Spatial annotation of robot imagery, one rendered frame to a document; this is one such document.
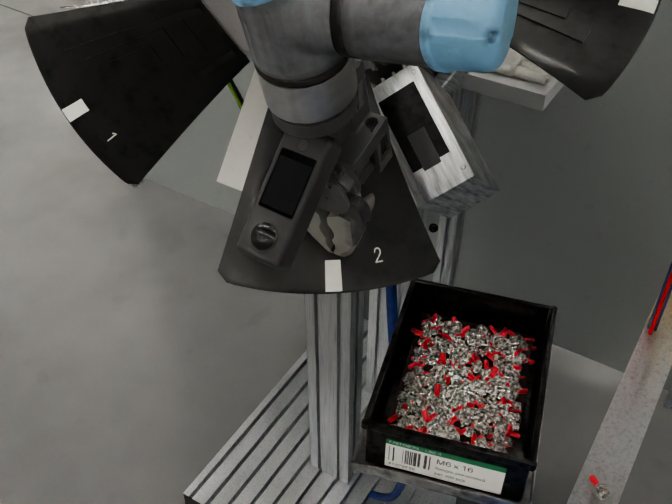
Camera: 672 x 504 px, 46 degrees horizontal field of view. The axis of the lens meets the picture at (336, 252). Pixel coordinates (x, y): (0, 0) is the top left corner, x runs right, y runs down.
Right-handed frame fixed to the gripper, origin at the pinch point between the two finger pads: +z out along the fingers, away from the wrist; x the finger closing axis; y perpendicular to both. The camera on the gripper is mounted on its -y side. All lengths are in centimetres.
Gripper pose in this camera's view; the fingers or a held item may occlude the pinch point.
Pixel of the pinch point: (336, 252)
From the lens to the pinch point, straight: 78.8
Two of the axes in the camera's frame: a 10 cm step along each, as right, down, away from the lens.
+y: 5.0, -7.6, 4.2
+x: -8.5, -3.5, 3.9
